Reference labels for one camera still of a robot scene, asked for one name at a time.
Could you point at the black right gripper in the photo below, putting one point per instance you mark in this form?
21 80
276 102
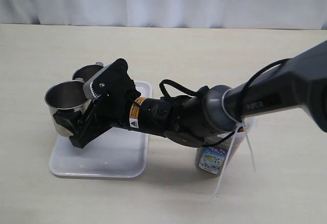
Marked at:
112 92

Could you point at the steel mug with pellets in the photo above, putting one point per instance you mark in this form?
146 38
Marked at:
86 72

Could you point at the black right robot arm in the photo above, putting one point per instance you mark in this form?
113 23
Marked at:
189 117

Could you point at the white plastic tray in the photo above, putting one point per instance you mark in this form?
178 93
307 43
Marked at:
117 153

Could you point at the clear plastic container with label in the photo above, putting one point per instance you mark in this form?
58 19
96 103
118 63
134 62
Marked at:
212 159

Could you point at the white zip tie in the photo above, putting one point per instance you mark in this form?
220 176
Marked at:
230 133

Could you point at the white curtain backdrop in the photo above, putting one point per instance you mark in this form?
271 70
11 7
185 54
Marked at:
247 14

